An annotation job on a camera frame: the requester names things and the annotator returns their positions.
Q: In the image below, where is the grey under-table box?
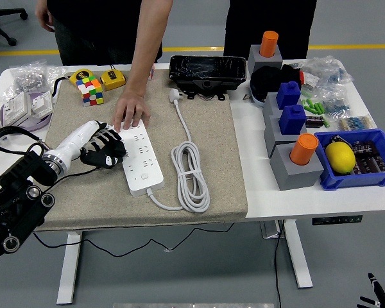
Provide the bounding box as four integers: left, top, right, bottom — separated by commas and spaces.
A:
259, 220, 285, 240

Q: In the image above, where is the black table control panel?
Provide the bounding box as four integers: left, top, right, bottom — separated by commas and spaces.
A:
311, 214, 363, 227

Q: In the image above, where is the clear bag of tan resistors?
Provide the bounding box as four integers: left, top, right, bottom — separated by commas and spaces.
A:
338, 114, 378, 132

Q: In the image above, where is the black hanging cable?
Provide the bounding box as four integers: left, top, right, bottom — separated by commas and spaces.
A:
273, 220, 285, 308

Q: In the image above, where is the thin black plug cord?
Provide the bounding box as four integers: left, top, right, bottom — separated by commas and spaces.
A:
33, 166, 235, 258

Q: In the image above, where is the person's left hand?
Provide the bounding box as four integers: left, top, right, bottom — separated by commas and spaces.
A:
111, 89, 151, 132

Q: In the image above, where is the large clear bag of resistors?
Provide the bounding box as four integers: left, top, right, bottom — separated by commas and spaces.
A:
300, 56, 354, 89

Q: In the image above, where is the clear bag of metal nuts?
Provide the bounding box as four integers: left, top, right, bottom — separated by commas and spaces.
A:
1, 59, 67, 100

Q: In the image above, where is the grey-brown mat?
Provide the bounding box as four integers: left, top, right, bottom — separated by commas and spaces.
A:
35, 69, 248, 232

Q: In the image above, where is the white power strip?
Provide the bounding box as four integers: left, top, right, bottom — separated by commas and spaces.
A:
114, 123, 166, 197

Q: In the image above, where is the blue plastic bin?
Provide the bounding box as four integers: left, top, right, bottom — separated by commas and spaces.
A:
314, 128, 385, 192

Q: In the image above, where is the white table leg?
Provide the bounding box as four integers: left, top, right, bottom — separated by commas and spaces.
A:
282, 219, 314, 289
56, 230, 83, 305

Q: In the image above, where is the person's right hand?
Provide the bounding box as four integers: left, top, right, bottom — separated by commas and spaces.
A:
35, 0, 55, 32

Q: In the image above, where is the grey square block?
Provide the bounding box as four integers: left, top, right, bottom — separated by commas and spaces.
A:
269, 142, 325, 192
262, 92, 304, 118
247, 44, 284, 74
263, 114, 309, 158

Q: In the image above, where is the dark brown capacitor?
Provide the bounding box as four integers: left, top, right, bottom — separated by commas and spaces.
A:
355, 155, 385, 176
352, 140, 380, 157

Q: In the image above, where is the orange cylinder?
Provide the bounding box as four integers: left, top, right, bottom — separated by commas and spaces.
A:
289, 133, 320, 166
259, 30, 279, 58

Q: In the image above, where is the purple tray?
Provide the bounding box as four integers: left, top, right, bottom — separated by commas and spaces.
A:
0, 90, 54, 135

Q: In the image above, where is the round yellow tape measure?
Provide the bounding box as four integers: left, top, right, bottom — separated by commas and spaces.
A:
52, 68, 96, 98

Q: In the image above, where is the white socket box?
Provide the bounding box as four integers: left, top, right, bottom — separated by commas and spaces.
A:
2, 91, 31, 128
30, 91, 55, 117

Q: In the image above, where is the white blue round dish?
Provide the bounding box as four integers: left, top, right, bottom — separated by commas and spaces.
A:
249, 80, 268, 108

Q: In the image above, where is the yellow lemon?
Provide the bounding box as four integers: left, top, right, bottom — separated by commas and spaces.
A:
325, 142, 356, 176

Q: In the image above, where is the dark printed capacitor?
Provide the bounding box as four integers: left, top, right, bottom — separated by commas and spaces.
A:
304, 115, 325, 128

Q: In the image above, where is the clear bag of blue resistors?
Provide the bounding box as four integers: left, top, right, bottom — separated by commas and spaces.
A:
320, 86, 352, 116

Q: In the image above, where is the black cloth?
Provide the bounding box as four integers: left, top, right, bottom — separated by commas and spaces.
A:
250, 64, 304, 100

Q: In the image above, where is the blue block with knob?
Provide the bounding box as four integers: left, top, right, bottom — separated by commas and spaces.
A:
275, 80, 302, 110
278, 105, 307, 135

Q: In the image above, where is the red white labelled item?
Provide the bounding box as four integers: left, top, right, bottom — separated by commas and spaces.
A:
298, 70, 320, 87

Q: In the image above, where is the black film-wrapped device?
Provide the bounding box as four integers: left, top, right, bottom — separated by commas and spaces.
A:
168, 55, 247, 101

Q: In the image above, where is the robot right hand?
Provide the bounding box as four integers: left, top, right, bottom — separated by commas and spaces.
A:
356, 272, 385, 308

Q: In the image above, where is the black office chair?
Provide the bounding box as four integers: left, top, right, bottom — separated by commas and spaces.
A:
0, 0, 29, 47

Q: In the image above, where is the square yellow tape measure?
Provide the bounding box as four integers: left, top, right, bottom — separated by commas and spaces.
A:
100, 63, 127, 92

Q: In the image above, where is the white cord with plug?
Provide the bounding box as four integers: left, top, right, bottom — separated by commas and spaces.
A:
146, 88, 211, 213

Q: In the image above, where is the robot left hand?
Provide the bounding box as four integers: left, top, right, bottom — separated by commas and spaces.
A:
52, 119, 127, 170

